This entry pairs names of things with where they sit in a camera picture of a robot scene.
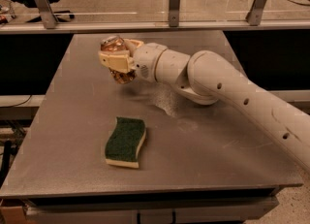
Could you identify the green and yellow sponge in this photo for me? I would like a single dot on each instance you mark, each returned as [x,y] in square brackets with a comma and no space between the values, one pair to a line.
[123,145]

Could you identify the left metal bracket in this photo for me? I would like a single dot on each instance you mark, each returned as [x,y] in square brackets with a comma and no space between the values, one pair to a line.
[47,16]

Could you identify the metal bracket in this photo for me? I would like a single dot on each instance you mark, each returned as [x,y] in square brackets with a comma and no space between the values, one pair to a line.
[255,14]
[47,16]
[174,6]

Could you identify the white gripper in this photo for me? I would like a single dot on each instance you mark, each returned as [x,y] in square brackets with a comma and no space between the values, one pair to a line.
[145,60]

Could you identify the right metal bracket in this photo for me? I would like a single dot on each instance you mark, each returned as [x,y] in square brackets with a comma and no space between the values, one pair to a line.
[255,14]

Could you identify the orange soda can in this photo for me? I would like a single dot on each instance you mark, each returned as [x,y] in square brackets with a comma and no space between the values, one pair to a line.
[116,54]

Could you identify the middle metal bracket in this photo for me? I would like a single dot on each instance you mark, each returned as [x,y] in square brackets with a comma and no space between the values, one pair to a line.
[174,6]

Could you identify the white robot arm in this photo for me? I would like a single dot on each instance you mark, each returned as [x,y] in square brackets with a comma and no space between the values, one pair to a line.
[205,78]

